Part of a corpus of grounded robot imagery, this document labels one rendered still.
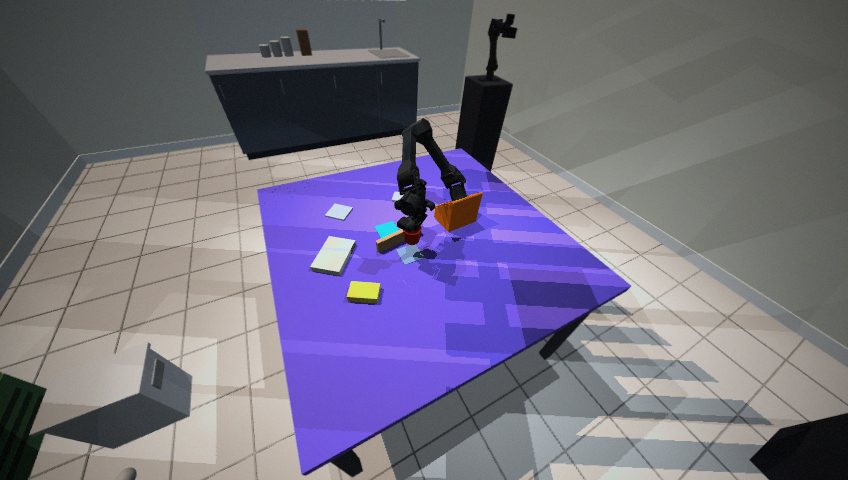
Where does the yellow rectangular block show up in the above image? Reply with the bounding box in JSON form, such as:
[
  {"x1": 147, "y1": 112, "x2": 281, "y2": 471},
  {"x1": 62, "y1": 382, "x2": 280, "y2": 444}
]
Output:
[{"x1": 347, "y1": 281, "x2": 381, "y2": 304}]

